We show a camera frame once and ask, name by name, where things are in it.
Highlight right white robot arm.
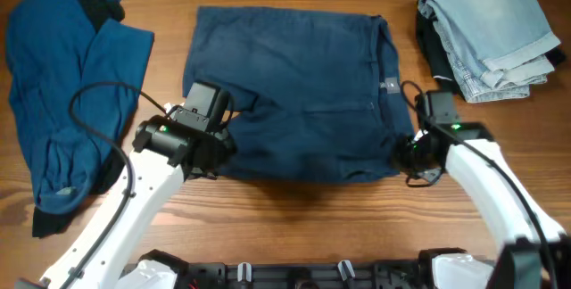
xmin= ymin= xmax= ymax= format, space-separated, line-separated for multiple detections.
xmin=392 ymin=122 xmax=570 ymax=288

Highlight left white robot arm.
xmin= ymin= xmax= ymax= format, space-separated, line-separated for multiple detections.
xmin=14 ymin=115 xmax=235 ymax=288

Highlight blue shirt pile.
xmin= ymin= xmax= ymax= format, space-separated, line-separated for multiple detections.
xmin=5 ymin=0 xmax=153 ymax=214

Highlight light blue folded jeans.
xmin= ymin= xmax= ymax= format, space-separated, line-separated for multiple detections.
xmin=418 ymin=0 xmax=560 ymax=103

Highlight dark navy denim shorts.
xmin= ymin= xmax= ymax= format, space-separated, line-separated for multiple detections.
xmin=183 ymin=6 xmax=413 ymax=184

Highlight black folded garment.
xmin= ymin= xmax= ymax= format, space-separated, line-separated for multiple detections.
xmin=416 ymin=11 xmax=567 ymax=103

